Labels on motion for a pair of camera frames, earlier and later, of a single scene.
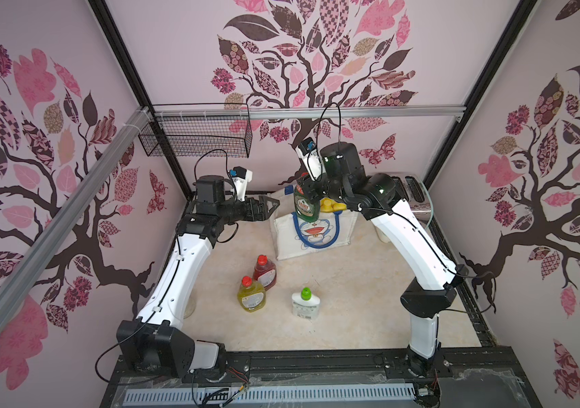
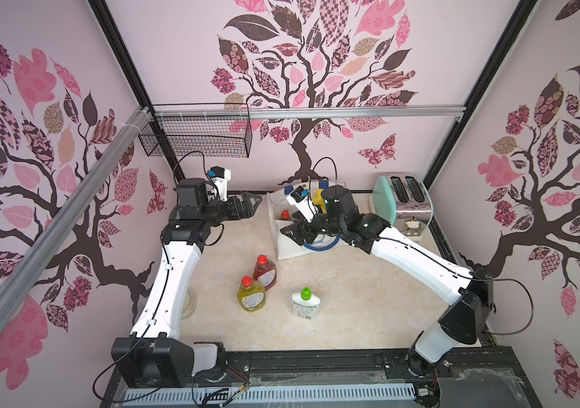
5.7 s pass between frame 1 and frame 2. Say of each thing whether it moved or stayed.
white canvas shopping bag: stayed
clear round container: stayed
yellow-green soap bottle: stayed
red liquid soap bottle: stayed
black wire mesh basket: stayed
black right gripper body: moved
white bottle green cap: stayed
